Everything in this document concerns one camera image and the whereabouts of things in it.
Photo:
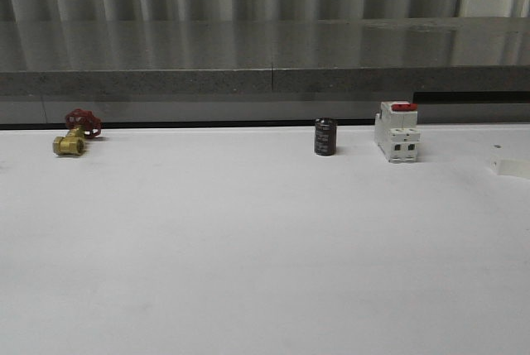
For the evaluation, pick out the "white half pipe clamp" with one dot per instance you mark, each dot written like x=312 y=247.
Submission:
x=511 y=167

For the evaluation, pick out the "black cylindrical capacitor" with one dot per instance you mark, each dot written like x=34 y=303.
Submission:
x=325 y=136

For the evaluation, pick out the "brass valve red handwheel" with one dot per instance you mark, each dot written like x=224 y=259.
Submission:
x=82 y=125

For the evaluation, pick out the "white circuit breaker red switch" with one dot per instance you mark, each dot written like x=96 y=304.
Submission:
x=396 y=132

